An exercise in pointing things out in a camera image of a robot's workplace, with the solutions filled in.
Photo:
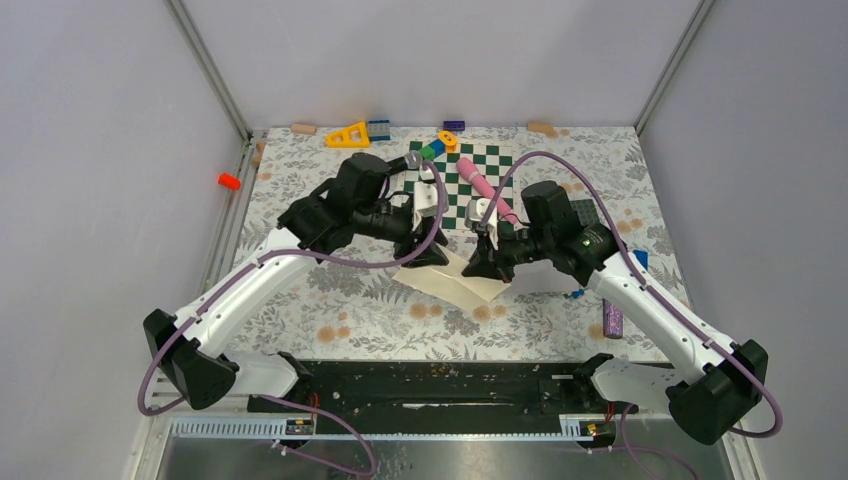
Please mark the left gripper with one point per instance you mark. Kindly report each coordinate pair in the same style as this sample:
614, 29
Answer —
434, 254

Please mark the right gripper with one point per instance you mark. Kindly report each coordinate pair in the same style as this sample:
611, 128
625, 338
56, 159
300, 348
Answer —
481, 263

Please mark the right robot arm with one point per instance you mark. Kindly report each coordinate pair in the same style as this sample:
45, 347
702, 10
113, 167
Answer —
712, 382

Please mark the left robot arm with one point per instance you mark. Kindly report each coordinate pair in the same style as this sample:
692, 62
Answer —
373, 214

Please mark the beige toy car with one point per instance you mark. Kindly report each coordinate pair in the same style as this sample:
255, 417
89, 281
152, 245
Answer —
575, 294

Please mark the black toy microphone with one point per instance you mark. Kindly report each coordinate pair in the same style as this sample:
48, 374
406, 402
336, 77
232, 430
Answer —
411, 160

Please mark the green white chessboard mat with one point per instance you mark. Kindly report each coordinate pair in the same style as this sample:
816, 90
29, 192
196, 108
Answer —
491, 160

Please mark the grey lego baseplate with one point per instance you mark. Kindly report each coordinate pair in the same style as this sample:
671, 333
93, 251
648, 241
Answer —
586, 211

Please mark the purple glitter microphone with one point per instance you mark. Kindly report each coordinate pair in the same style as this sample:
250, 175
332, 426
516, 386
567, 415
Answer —
613, 321

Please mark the blue lego brick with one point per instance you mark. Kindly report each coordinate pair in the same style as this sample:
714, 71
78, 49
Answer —
378, 130

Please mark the yellow triangle toy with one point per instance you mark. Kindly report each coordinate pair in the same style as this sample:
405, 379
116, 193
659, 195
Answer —
353, 136

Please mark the rainbow lego stack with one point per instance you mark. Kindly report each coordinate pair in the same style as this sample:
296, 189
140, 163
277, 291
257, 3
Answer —
642, 257

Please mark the wooden cylinder block right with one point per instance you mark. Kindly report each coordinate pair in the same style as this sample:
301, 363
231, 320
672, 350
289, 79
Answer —
542, 128

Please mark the wooden cylinder block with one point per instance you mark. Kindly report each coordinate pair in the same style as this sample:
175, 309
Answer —
542, 128
303, 129

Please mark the wooden cylinder block left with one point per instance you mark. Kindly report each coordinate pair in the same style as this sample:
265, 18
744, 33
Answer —
303, 129

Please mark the orange cap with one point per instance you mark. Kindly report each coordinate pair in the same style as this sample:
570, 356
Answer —
229, 181

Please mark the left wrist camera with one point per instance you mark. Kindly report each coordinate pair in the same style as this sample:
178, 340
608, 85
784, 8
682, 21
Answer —
425, 204

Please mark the colourful block chain toy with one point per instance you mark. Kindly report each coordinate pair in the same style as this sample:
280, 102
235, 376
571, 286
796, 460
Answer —
446, 142

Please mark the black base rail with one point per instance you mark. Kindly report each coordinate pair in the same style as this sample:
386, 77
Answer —
453, 398

